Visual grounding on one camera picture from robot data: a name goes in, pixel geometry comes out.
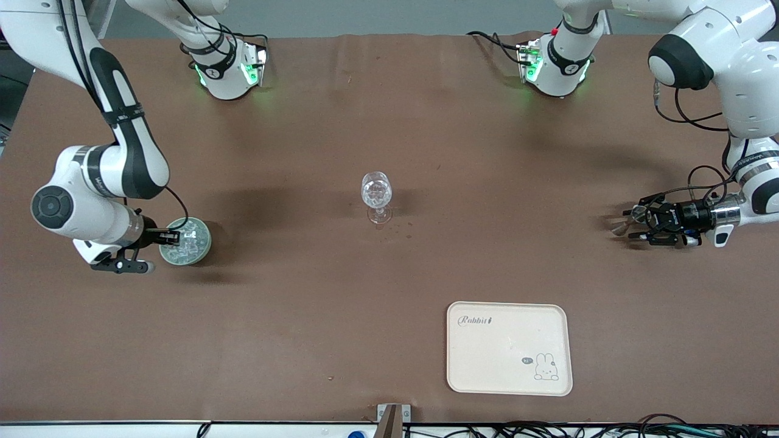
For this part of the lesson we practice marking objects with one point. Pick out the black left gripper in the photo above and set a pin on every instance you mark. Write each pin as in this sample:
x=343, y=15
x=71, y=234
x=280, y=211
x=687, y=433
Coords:
x=688, y=215

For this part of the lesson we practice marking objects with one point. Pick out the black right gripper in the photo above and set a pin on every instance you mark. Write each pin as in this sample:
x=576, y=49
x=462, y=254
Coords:
x=151, y=235

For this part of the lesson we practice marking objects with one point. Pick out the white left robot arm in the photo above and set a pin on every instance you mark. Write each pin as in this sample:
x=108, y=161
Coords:
x=748, y=79

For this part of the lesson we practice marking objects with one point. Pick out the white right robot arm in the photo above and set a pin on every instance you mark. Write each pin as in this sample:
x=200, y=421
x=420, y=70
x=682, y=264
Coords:
x=85, y=213

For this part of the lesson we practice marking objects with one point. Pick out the clear ice cube pile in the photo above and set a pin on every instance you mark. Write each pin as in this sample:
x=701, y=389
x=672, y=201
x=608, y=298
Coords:
x=193, y=240

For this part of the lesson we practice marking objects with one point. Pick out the clear stemmed wine glass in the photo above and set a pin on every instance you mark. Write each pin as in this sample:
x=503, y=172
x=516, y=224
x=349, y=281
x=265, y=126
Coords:
x=377, y=188

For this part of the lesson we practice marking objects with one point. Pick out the green round bowl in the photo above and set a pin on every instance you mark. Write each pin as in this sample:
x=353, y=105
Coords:
x=184, y=262

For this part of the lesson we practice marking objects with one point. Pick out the brown table cover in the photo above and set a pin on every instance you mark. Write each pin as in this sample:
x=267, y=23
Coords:
x=304, y=304

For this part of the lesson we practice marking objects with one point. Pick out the beige rabbit print tray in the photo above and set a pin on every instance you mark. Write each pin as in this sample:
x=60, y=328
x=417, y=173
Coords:
x=505, y=347

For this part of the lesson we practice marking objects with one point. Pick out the grey base connector plate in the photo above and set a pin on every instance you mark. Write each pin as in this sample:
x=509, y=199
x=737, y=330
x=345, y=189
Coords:
x=524, y=61

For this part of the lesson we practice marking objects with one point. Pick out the white table edge rail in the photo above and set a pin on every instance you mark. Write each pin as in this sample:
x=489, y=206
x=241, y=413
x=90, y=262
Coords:
x=91, y=431

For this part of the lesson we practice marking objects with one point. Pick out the grey metal bracket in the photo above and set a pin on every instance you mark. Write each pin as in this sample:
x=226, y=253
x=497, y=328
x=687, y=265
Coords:
x=381, y=412

